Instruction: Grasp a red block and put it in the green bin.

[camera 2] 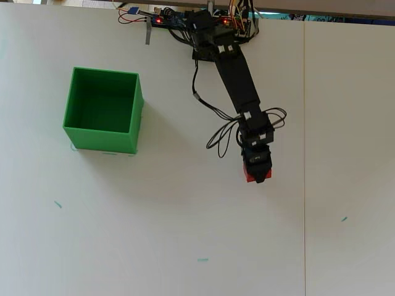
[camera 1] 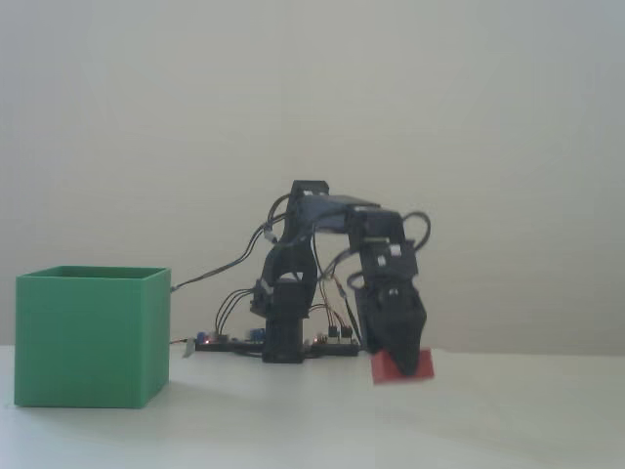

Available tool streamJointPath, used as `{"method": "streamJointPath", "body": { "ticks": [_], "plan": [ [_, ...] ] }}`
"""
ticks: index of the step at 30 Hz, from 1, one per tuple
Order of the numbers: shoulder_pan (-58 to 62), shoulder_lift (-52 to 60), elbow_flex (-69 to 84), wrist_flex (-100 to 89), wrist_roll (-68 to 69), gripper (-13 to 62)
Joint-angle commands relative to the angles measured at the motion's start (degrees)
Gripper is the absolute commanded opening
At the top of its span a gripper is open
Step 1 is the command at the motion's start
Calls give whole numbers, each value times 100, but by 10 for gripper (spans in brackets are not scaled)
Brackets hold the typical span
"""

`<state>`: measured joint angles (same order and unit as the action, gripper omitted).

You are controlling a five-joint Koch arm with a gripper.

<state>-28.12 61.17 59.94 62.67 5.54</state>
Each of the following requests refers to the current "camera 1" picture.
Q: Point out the red rectangular block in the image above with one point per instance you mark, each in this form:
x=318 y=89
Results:
x=425 y=366

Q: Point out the grey tape strip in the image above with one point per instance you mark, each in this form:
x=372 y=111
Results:
x=188 y=349

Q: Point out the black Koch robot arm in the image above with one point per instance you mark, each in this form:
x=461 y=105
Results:
x=317 y=200

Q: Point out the green square plastic bin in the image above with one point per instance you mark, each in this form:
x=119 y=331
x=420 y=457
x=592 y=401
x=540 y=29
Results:
x=78 y=342

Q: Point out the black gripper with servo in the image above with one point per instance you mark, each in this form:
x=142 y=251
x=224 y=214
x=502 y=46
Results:
x=390 y=264

